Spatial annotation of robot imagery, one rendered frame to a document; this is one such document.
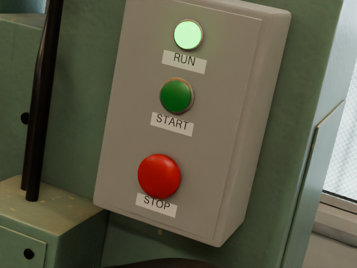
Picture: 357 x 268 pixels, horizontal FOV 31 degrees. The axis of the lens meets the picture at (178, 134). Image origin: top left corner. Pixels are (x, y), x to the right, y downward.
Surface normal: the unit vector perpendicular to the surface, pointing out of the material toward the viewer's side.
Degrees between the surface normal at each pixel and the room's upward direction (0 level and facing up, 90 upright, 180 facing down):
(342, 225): 90
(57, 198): 0
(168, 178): 88
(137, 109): 90
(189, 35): 89
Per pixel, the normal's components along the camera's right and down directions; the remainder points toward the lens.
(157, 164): -0.34, 0.02
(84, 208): 0.19, -0.95
